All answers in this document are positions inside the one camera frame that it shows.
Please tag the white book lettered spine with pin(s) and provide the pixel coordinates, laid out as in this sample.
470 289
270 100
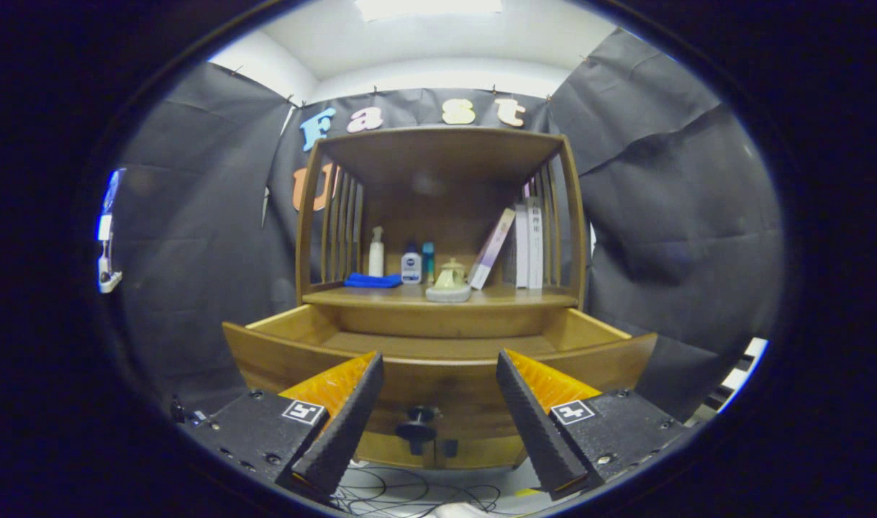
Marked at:
535 244

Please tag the teal slim bottle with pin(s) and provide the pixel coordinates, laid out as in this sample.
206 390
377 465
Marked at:
428 260

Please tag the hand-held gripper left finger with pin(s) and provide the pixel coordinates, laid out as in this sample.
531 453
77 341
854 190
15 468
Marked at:
348 432

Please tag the brown wooden drawer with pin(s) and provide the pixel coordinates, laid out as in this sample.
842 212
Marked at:
445 381

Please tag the beige lidded ceramic teacup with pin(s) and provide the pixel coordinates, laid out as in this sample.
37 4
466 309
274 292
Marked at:
452 275

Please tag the white pump bottle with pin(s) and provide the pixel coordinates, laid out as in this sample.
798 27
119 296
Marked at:
375 255

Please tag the white lotion bottle blue cap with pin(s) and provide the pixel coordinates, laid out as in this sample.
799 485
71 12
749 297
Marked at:
411 267

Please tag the purple and white book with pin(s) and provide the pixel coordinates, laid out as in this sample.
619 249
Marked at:
492 248

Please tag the black round drawer knob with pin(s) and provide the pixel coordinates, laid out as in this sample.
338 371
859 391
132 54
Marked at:
416 430

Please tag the blue folded cloth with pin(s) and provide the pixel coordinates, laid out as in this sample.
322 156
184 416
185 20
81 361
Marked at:
372 280

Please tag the green snack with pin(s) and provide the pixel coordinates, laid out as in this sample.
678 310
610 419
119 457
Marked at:
449 293

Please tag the wooden countertop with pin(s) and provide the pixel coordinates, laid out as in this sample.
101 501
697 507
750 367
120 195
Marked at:
510 295

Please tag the brown wooden cabinet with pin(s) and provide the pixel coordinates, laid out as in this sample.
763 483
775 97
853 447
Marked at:
438 194

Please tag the ceiling light panel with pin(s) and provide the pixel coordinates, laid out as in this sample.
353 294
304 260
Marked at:
427 6

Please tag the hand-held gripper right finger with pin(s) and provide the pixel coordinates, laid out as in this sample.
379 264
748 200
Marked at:
535 432

